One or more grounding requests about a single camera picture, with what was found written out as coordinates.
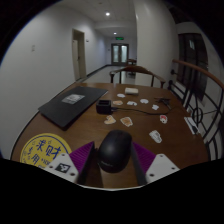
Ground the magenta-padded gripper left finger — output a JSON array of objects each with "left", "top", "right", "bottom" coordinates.
[{"left": 43, "top": 140, "right": 100, "bottom": 186}]

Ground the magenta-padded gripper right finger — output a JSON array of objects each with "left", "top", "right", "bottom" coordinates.
[{"left": 129, "top": 141, "right": 181, "bottom": 187}]

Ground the black computer mouse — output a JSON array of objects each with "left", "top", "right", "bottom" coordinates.
[{"left": 96, "top": 129, "right": 133, "bottom": 174}]

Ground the round yellow mouse pad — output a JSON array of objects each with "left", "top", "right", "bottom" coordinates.
[{"left": 19, "top": 133, "right": 73, "bottom": 169}]

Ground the large white sticker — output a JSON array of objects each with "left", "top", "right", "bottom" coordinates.
[{"left": 148, "top": 129, "right": 163, "bottom": 144}]

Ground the red and white sticker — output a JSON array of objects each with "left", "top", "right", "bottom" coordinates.
[{"left": 159, "top": 114, "right": 169, "bottom": 125}]

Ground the orange cartoon sticker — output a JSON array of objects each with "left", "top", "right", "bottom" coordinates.
[{"left": 119, "top": 116, "right": 134, "bottom": 128}]

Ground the black closed laptop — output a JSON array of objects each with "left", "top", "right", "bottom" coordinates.
[{"left": 37, "top": 85, "right": 109, "bottom": 130}]

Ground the beige cartoon sticker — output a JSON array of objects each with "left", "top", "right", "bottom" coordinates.
[{"left": 103, "top": 114, "right": 117, "bottom": 126}]

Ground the small black charger box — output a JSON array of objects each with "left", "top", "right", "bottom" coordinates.
[{"left": 96, "top": 99, "right": 114, "bottom": 115}]

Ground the small white box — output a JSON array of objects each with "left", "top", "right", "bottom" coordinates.
[{"left": 124, "top": 87, "right": 139, "bottom": 95}]

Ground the wooden armchair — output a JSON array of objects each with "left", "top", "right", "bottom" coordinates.
[{"left": 109, "top": 65, "right": 167, "bottom": 89}]

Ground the black railing with wooden handrail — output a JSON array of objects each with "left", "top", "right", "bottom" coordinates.
[{"left": 168, "top": 59, "right": 224, "bottom": 161}]

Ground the dark window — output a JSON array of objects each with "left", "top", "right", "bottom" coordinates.
[{"left": 176, "top": 32, "right": 209, "bottom": 101}]

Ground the glass double door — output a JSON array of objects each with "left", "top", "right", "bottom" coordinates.
[{"left": 110, "top": 43, "right": 130, "bottom": 65}]

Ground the black cable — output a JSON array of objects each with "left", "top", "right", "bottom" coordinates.
[{"left": 111, "top": 99, "right": 174, "bottom": 116}]

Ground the white wall door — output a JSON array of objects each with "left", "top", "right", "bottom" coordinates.
[{"left": 71, "top": 28, "right": 87, "bottom": 81}]

